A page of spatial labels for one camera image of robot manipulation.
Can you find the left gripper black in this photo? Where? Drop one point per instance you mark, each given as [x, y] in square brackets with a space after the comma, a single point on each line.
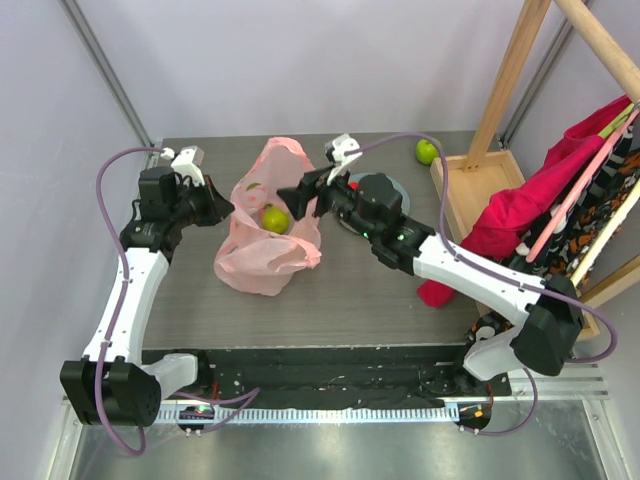
[217, 207]

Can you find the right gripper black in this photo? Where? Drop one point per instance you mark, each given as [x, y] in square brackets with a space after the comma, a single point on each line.
[310, 191]

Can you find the green pear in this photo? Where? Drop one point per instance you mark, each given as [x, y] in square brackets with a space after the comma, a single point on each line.
[275, 220]

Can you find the pink plastic bag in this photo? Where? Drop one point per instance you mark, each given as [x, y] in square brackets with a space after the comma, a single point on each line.
[253, 259]

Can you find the green apple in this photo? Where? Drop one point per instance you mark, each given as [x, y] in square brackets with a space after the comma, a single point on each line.
[427, 152]

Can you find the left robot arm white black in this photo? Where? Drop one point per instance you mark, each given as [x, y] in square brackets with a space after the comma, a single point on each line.
[111, 377]

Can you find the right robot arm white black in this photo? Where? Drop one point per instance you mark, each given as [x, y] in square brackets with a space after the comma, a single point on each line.
[544, 317]

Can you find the grey plate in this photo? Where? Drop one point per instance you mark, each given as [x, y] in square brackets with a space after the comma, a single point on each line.
[405, 204]

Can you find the magenta cloth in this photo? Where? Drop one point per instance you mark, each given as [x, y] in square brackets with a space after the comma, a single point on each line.
[540, 185]

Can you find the patterned black orange cloth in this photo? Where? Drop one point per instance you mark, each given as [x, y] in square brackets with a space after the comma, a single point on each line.
[600, 215]

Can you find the cream hanger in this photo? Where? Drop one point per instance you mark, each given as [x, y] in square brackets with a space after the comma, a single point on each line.
[588, 256]

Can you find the wooden round pole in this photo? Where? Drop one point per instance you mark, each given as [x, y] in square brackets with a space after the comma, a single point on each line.
[617, 62]

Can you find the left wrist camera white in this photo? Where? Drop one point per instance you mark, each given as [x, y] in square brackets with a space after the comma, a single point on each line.
[187, 162]

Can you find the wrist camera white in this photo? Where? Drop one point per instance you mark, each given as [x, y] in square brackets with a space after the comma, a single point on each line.
[341, 152]
[187, 162]

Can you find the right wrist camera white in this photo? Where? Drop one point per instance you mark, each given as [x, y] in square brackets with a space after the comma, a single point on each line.
[341, 152]

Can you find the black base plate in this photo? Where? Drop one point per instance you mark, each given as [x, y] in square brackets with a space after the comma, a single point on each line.
[323, 378]

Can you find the white slotted cable duct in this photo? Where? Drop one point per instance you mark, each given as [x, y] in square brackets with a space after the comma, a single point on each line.
[185, 414]

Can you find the aluminium frame rail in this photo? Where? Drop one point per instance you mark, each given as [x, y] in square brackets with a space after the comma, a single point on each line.
[93, 46]

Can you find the wooden upright post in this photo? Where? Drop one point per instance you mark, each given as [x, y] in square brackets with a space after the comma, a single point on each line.
[522, 39]

